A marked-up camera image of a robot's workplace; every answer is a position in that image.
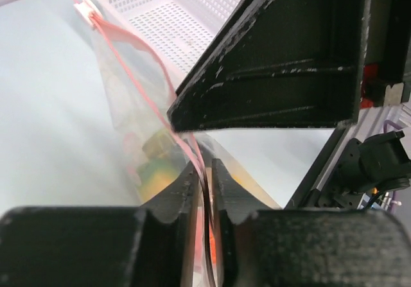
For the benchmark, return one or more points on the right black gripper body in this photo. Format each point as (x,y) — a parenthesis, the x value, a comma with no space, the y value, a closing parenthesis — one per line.
(386,74)

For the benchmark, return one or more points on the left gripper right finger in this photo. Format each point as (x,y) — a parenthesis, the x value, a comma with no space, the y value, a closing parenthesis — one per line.
(260,246)

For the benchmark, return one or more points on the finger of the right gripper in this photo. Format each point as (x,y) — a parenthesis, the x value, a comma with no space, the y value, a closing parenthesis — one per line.
(278,64)

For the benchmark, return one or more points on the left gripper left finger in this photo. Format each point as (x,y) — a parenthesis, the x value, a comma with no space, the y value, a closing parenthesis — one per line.
(149,245)

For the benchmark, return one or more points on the green orange mango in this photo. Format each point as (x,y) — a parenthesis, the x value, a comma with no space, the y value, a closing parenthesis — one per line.
(164,162)

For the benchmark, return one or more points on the white perforated plastic basket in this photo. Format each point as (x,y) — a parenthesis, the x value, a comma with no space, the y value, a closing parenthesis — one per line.
(178,30)

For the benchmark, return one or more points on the pink dotted zip bag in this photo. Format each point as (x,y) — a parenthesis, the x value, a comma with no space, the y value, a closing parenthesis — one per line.
(139,91)

